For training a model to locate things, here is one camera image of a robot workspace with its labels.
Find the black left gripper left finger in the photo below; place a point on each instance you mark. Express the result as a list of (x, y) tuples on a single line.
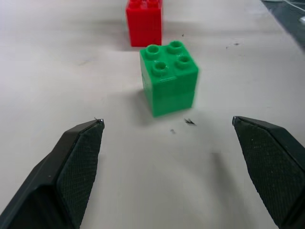
[(62, 176)]

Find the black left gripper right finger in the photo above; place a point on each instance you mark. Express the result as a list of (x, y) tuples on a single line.
[(274, 171)]

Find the green studded building block cube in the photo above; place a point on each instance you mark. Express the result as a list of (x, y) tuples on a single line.
[(170, 81)]

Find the red studded building block cube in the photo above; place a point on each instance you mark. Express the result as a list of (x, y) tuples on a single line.
[(144, 22)]

